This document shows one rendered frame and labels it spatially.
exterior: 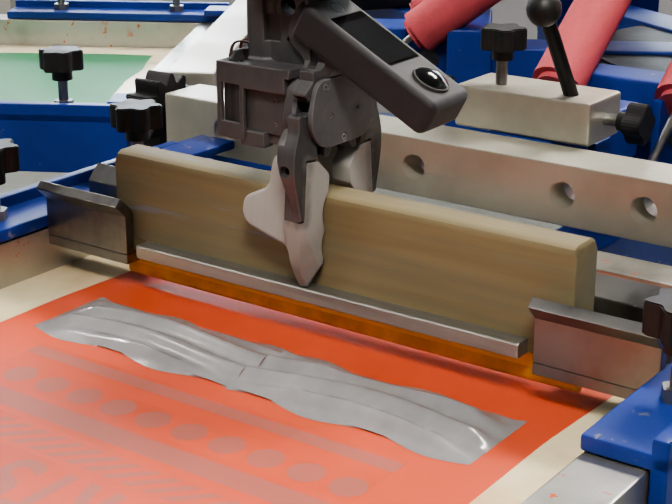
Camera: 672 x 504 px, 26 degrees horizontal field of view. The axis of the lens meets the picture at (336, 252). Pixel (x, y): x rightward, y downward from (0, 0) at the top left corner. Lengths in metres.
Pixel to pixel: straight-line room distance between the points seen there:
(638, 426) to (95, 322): 0.41
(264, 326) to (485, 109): 0.30
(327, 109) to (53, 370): 0.25
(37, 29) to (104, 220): 0.96
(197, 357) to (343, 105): 0.19
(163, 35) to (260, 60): 1.03
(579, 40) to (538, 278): 0.53
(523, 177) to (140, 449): 0.43
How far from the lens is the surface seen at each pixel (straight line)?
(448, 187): 1.19
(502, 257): 0.91
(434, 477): 0.83
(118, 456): 0.86
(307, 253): 0.97
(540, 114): 1.19
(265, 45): 0.98
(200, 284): 1.09
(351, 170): 0.99
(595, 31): 1.41
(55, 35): 2.04
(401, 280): 0.96
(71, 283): 1.13
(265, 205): 0.99
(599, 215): 1.13
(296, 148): 0.94
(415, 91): 0.91
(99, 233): 1.11
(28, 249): 1.14
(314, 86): 0.94
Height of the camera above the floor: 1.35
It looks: 19 degrees down
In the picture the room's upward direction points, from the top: straight up
